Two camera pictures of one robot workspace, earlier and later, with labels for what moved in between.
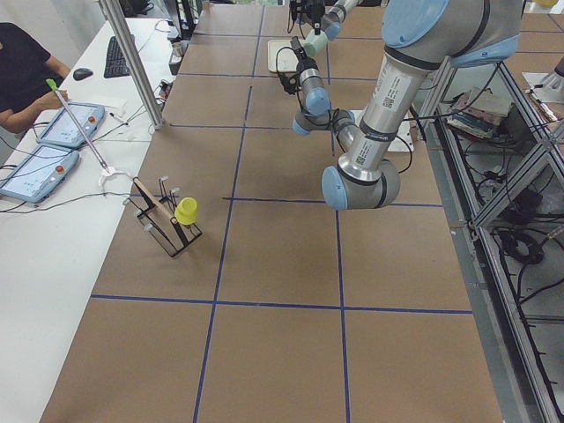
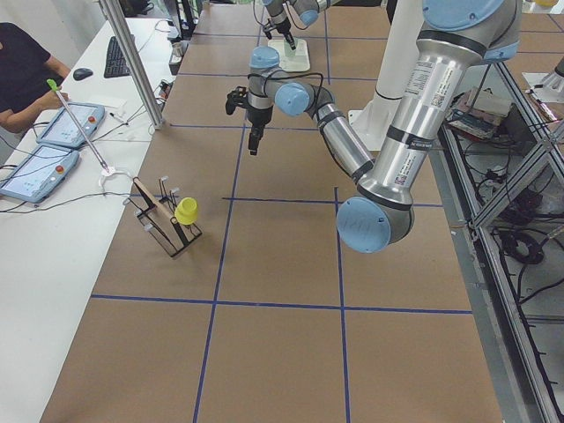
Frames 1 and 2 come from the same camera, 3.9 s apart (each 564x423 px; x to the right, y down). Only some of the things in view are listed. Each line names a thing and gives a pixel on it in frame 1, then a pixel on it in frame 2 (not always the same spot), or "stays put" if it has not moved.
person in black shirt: (25, 70) stays put
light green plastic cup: (314, 44) → (288, 51)
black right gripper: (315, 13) → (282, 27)
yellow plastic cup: (186, 211) stays put
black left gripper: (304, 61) → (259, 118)
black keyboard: (116, 63) stays put
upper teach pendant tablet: (63, 129) stays put
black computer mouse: (82, 74) stays put
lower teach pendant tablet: (39, 174) stays put
